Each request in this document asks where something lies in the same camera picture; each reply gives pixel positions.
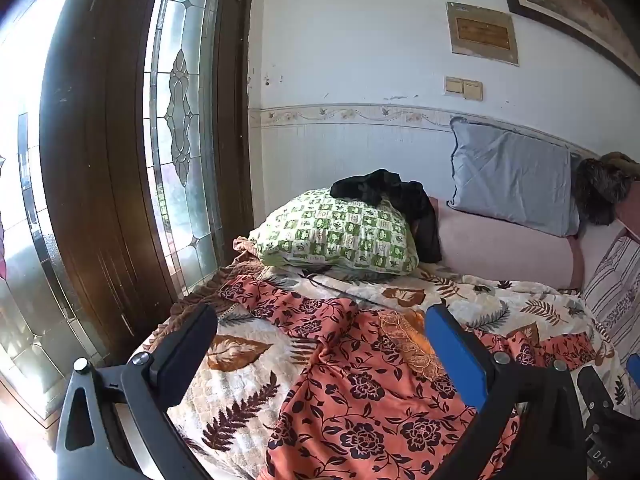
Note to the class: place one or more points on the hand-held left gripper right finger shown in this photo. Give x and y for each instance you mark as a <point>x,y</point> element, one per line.
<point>452,355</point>

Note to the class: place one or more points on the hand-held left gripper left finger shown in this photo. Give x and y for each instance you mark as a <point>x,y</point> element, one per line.
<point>185,350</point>

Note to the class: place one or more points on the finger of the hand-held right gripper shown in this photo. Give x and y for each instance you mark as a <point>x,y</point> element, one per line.
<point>595,390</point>
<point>634,369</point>

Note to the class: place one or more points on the orange floral garment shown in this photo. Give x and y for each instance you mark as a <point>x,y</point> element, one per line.
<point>360,385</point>

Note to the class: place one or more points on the brown quilted bedspread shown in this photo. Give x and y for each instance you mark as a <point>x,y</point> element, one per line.
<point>200,295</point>

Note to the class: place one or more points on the leaf print blanket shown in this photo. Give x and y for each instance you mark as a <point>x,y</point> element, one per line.
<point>240,390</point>

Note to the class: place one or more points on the striped pillow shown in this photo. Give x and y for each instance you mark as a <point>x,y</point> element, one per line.
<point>615,290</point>

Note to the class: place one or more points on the pink bolster cushion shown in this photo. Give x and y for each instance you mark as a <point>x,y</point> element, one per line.
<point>500,255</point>

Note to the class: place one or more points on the pink backrest cushion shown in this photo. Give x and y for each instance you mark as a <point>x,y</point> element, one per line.
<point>607,240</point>

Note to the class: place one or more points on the green checked pillow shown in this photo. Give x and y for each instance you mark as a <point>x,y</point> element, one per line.
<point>340,240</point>

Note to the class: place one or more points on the black garment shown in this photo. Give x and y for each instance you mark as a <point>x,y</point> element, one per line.
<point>405,200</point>

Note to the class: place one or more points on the dark furry cushion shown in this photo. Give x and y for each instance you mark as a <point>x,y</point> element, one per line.
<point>595,195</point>

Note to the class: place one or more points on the frosted glass side panel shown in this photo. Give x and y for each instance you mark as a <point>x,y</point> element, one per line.
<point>30,260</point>

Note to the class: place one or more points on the grey blue pillow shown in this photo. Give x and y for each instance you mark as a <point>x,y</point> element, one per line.
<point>510,180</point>

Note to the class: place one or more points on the olive brown cloth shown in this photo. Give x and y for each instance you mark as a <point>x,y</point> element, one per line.
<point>620,162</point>

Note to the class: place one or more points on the wooden door with leaded glass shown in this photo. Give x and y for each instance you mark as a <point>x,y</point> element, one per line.
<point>90,160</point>

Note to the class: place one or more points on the beige wall switch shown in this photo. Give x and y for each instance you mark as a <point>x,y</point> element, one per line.
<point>454,85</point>
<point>473,90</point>

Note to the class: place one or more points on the wall plaque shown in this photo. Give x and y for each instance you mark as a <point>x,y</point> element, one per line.
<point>482,32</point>

